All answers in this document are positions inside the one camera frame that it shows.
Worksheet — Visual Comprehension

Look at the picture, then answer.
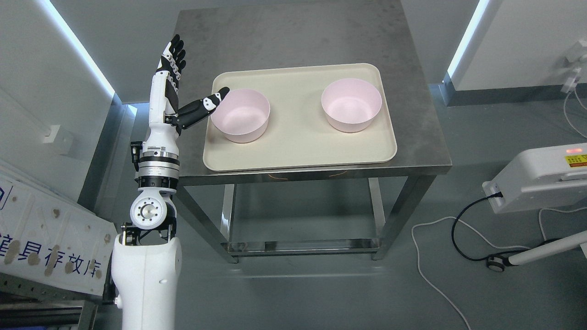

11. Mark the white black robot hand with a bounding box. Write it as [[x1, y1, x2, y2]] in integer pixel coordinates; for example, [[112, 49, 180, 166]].
[[143, 35, 230, 156]]

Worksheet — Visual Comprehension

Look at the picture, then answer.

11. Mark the pink bowl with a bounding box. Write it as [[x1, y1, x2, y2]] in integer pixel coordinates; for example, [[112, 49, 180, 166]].
[[211, 88, 271, 143], [321, 78, 383, 133]]

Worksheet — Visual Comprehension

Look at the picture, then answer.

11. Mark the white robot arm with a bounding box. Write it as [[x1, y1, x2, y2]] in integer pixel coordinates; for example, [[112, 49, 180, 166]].
[[111, 138, 182, 330]]

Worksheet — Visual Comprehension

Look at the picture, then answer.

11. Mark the stainless steel table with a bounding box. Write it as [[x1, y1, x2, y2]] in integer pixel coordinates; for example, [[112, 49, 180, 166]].
[[175, 0, 452, 264]]

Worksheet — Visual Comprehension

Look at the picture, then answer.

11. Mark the beige plastic tray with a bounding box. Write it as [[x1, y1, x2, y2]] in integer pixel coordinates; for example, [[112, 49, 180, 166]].
[[203, 63, 398, 172]]

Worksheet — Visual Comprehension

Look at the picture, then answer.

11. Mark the white sign board with characters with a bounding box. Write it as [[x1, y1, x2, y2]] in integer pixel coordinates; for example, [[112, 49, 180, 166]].
[[0, 165, 117, 296]]

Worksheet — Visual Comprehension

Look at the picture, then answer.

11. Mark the white stand leg with caster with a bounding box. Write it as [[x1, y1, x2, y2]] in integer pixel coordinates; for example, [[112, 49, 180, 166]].
[[486, 231, 587, 272]]

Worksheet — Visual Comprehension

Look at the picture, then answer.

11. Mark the white machine with warning label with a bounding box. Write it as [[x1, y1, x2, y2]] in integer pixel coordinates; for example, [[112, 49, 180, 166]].
[[482, 143, 587, 214]]

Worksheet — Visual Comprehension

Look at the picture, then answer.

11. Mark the white wall socket left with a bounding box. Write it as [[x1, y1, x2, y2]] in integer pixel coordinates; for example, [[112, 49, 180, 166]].
[[42, 125, 75, 156]]

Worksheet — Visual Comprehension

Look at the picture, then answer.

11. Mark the metal shelf frame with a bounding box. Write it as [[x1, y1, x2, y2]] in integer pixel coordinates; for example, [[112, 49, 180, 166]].
[[0, 274, 97, 330]]

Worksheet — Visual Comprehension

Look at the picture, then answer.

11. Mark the white floor cable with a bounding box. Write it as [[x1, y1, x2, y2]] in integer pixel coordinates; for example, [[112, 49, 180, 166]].
[[411, 216, 532, 330]]

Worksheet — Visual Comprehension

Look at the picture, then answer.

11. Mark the black power cable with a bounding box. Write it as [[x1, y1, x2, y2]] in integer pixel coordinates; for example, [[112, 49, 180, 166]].
[[451, 192, 558, 263]]

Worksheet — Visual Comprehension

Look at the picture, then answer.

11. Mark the white wall plug right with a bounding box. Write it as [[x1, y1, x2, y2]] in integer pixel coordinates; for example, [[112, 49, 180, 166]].
[[560, 38, 587, 94]]

